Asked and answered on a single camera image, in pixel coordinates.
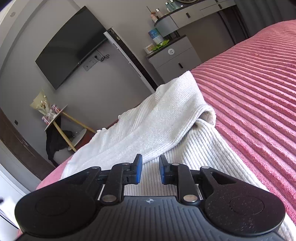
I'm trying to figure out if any white standing air conditioner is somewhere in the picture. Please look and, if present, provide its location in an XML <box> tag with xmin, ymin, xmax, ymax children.
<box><xmin>104</xmin><ymin>28</ymin><xmax>164</xmax><ymax>93</ymax></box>

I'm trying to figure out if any black garment on table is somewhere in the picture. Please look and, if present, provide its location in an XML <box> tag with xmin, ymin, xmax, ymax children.
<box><xmin>46</xmin><ymin>124</ymin><xmax>73</xmax><ymax>167</ymax></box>

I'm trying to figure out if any wall socket panel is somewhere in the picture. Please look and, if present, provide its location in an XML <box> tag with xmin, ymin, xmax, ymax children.
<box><xmin>82</xmin><ymin>52</ymin><xmax>109</xmax><ymax>71</ymax></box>

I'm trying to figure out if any small white box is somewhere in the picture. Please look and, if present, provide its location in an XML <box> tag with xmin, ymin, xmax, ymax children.
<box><xmin>144</xmin><ymin>43</ymin><xmax>154</xmax><ymax>54</ymax></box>

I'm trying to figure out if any green item on cabinet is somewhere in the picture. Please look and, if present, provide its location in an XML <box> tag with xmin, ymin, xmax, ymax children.
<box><xmin>152</xmin><ymin>40</ymin><xmax>170</xmax><ymax>51</ymax></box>

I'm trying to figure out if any flower bouquet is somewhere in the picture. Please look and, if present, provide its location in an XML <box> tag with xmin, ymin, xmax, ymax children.
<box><xmin>30</xmin><ymin>90</ymin><xmax>61</xmax><ymax>125</ymax></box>

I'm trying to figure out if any grey drawer cabinet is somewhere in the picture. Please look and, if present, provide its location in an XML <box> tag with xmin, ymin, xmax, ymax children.
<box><xmin>147</xmin><ymin>36</ymin><xmax>202</xmax><ymax>83</ymax></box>

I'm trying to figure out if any grey vanity desk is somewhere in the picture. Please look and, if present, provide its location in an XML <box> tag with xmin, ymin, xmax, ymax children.
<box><xmin>154</xmin><ymin>0</ymin><xmax>249</xmax><ymax>44</ymax></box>

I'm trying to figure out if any dark wooden door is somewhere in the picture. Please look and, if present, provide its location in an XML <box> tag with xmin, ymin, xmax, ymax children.
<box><xmin>1</xmin><ymin>109</ymin><xmax>55</xmax><ymax>180</ymax></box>

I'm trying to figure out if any black wall television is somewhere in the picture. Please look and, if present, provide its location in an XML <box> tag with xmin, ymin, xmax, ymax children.
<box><xmin>36</xmin><ymin>6</ymin><xmax>107</xmax><ymax>89</ymax></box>

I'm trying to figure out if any pink ribbed bedspread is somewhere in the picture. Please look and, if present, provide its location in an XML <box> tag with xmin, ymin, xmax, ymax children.
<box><xmin>40</xmin><ymin>21</ymin><xmax>295</xmax><ymax>220</ymax></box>

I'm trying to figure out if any white knit sweater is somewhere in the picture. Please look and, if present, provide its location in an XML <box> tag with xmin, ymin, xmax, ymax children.
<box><xmin>57</xmin><ymin>72</ymin><xmax>295</xmax><ymax>240</ymax></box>

